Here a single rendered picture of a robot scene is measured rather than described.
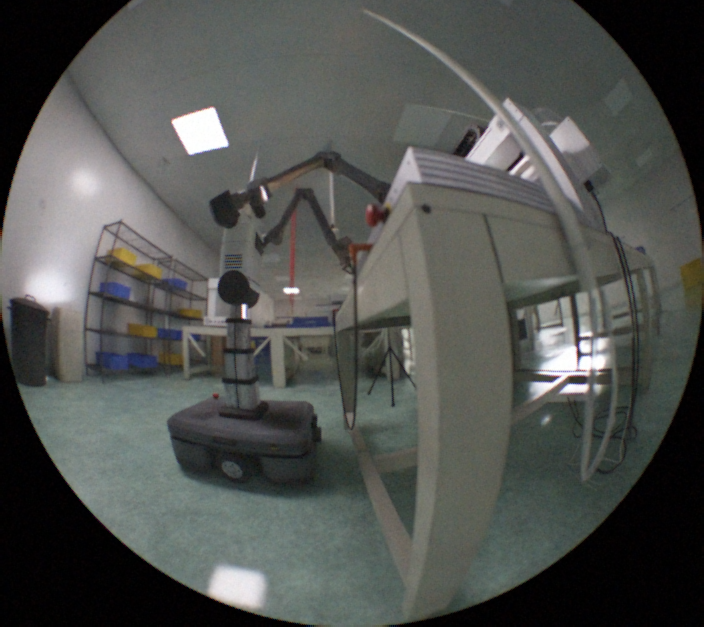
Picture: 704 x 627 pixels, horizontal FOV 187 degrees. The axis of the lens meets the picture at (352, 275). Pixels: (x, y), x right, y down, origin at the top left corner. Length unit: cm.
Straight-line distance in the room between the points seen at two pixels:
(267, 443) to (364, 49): 264
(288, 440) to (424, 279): 78
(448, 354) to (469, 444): 8
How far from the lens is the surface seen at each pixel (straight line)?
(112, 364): 293
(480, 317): 17
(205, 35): 242
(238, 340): 103
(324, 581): 70
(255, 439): 89
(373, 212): 36
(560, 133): 102
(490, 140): 82
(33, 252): 295
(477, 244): 19
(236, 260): 104
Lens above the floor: 63
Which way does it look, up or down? 16 degrees up
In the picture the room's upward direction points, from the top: 4 degrees counter-clockwise
